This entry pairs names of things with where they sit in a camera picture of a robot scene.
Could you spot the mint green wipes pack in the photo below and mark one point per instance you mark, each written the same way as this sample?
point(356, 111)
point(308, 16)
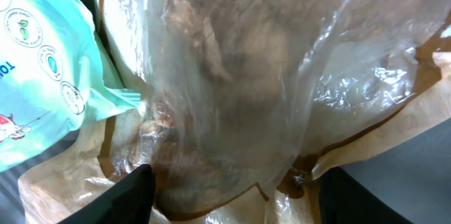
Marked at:
point(55, 76)

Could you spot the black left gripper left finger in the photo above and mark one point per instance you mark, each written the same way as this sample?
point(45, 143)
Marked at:
point(128, 201)

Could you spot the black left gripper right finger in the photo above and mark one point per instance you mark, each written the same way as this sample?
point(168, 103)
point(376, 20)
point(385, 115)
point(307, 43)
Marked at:
point(342, 200)

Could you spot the clear bag bread package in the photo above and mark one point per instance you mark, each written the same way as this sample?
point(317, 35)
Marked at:
point(242, 100)

